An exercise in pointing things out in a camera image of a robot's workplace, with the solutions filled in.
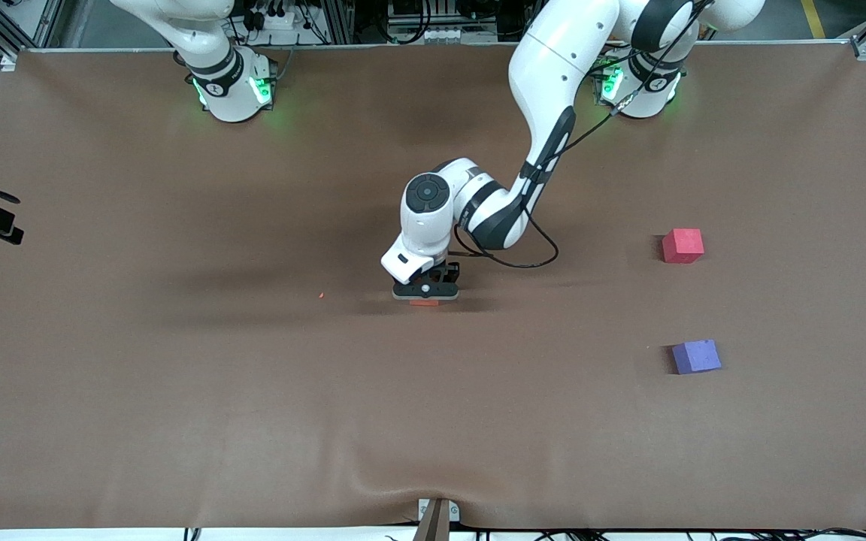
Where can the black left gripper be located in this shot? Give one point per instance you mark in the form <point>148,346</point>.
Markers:
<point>449,271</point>

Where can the orange foam block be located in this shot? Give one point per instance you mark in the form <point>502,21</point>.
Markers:
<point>424,303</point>

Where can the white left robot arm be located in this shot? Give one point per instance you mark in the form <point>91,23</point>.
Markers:
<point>553,68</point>

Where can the brown table mat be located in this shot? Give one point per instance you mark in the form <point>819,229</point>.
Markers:
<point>433,413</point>

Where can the white connector strip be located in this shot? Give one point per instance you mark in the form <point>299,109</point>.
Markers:
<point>455,34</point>

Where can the red foam block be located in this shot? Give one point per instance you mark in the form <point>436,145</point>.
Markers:
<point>682,246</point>

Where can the blue foam block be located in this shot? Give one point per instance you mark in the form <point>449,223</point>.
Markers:
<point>696,357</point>

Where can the white power strip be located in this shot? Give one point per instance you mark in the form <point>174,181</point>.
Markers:
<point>275,20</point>

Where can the grey metal table bracket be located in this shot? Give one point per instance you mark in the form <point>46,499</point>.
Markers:
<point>454,511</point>

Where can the brown bar under bracket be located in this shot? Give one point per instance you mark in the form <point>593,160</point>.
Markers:
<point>433,526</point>

